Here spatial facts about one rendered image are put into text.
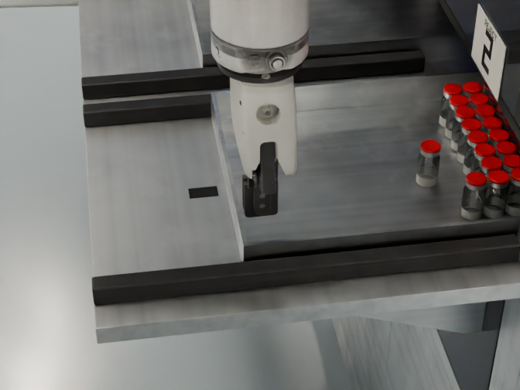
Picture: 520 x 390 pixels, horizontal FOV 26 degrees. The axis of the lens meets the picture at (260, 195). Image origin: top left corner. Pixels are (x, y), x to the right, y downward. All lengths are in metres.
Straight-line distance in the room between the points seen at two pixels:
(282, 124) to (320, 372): 1.24
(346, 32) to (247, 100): 0.47
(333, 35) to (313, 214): 0.35
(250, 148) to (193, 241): 0.15
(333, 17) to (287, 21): 0.52
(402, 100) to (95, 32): 0.40
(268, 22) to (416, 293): 0.29
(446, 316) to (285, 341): 1.05
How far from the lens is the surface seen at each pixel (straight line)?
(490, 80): 1.12
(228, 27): 0.93
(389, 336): 1.67
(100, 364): 2.20
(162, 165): 1.19
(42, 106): 2.91
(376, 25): 1.44
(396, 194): 1.15
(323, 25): 1.43
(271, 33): 0.93
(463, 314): 1.21
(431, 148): 1.14
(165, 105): 1.25
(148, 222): 1.12
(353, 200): 1.14
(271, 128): 0.97
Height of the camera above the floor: 1.59
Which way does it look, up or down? 38 degrees down
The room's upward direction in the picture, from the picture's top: straight up
